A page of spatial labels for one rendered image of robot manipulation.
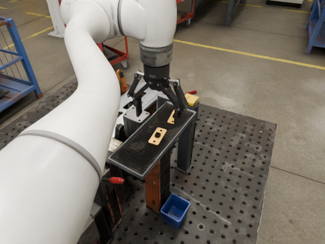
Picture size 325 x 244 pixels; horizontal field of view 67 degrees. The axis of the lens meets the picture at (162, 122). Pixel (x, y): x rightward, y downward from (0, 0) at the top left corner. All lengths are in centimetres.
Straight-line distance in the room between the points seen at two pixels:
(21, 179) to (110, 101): 15
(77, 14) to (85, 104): 35
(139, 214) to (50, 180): 102
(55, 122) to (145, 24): 40
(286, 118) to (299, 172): 77
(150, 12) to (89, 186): 45
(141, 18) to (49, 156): 44
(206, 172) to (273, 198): 100
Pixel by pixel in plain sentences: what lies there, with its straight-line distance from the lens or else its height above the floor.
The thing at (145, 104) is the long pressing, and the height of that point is 100.
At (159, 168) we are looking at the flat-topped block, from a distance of 95.
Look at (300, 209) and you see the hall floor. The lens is 230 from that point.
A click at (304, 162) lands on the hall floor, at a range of 266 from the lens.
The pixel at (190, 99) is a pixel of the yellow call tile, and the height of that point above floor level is 116.
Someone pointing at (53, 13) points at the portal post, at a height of 38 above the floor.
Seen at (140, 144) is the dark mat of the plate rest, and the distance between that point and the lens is 86.
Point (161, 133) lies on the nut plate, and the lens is 89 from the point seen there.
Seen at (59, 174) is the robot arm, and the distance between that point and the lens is 23.
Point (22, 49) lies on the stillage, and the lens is 313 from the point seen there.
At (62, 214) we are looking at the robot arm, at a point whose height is 159.
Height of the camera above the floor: 177
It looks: 41 degrees down
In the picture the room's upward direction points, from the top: straight up
